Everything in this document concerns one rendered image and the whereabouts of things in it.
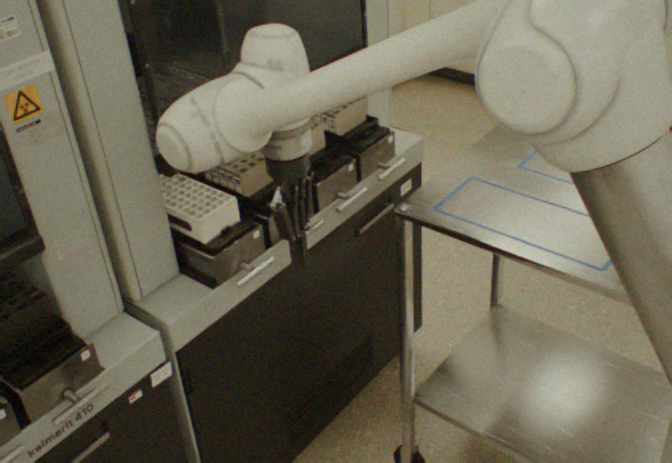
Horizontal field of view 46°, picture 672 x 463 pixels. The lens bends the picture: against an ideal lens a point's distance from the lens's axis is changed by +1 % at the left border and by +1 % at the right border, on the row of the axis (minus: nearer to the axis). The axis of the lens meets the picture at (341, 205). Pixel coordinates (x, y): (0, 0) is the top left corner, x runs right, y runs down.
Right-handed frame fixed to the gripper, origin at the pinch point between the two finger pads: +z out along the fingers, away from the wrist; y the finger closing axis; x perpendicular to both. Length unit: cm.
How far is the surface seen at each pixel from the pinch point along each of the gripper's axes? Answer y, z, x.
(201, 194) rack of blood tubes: -6.8, -2.0, -25.5
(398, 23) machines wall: -247, 55, -84
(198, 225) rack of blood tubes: 2.1, -1.6, -20.1
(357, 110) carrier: -51, -2, -11
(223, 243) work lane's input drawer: 0.9, 2.4, -16.0
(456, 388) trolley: -29, 56, 20
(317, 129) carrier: -36.5, -3.4, -14.6
